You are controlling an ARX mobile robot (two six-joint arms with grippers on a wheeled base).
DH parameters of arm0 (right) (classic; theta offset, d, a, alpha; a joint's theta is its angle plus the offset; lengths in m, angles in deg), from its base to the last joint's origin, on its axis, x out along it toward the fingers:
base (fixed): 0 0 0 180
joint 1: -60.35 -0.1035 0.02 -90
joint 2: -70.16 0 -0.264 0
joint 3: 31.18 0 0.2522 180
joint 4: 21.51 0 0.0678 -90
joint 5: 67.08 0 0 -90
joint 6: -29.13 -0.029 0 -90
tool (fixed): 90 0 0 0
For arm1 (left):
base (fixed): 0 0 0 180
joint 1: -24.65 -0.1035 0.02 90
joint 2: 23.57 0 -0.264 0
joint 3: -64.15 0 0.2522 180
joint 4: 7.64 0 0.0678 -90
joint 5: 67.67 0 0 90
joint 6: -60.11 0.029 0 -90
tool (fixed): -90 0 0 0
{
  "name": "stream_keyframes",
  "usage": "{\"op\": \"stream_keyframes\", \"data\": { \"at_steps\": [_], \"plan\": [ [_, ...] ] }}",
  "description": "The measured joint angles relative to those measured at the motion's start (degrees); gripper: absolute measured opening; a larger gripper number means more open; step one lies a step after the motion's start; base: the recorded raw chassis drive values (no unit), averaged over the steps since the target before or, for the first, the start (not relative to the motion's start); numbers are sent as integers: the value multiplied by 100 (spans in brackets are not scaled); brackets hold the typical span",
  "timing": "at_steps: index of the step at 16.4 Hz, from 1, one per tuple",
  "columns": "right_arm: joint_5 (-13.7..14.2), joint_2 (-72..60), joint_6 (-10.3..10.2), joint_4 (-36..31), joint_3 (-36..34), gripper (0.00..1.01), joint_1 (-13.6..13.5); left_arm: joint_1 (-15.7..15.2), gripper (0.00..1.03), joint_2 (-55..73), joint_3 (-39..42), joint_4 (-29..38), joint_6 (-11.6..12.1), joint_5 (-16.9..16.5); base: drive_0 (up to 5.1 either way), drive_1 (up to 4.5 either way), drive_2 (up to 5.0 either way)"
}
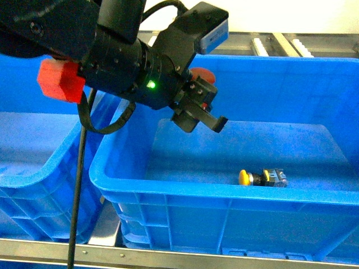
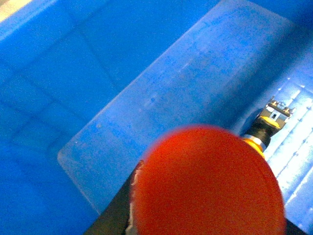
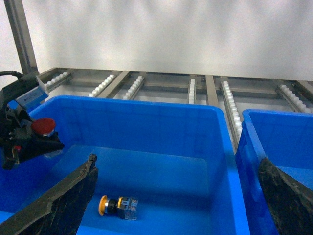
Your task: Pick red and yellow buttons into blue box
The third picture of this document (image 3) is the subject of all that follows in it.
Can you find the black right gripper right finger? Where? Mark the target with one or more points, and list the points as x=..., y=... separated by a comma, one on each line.
x=290, y=203

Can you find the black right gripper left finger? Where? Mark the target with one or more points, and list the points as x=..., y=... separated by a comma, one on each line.
x=60, y=210

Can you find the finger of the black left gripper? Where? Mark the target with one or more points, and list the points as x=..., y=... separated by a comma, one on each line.
x=36, y=145

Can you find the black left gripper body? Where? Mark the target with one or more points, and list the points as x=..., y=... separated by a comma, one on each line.
x=15, y=134

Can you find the yellow push button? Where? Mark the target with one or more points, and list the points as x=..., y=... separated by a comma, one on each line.
x=123, y=207

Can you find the red push button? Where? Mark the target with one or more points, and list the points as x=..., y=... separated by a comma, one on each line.
x=44, y=127

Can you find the blue plastic bin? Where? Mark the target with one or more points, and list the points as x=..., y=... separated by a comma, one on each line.
x=176, y=159
x=286, y=138

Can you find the metal roller rack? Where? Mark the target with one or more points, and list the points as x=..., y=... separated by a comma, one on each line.
x=231, y=54

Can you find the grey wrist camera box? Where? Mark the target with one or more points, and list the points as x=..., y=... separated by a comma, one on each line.
x=27, y=91

